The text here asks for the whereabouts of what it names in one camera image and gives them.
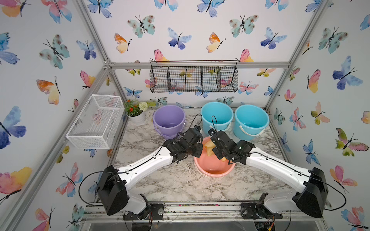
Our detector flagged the yellow microfiber cloth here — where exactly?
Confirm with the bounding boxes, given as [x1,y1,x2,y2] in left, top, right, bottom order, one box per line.
[203,140,216,157]

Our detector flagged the pink plastic bucket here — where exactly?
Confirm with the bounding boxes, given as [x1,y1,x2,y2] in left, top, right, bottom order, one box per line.
[193,147,236,178]

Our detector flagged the teal plastic bucket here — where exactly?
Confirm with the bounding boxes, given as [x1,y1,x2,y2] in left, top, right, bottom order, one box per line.
[200,102,234,136]
[233,105,270,141]

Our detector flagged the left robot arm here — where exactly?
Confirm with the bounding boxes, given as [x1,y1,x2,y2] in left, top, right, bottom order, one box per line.
[97,126,203,219]

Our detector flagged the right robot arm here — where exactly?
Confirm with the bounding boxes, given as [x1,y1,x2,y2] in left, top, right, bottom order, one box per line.
[208,129,330,218]

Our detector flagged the purple plastic bucket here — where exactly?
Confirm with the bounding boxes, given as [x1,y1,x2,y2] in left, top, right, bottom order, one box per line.
[153,105,186,140]

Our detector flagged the potted flower plant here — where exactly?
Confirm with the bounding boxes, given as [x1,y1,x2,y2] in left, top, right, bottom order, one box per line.
[124,100,149,126]

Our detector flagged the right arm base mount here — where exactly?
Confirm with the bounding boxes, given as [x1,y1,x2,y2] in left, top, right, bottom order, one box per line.
[240,203,283,219]

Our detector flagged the aluminium front rail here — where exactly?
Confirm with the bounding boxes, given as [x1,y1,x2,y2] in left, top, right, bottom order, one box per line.
[82,201,324,223]

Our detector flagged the black wire wall basket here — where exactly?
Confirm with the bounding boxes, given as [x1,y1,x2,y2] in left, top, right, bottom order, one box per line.
[146,60,239,94]

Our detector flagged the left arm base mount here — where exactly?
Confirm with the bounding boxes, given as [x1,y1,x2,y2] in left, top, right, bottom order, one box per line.
[123,203,164,221]

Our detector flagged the white wire mesh basket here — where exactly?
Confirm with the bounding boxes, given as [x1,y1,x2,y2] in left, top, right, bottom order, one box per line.
[66,94,124,150]

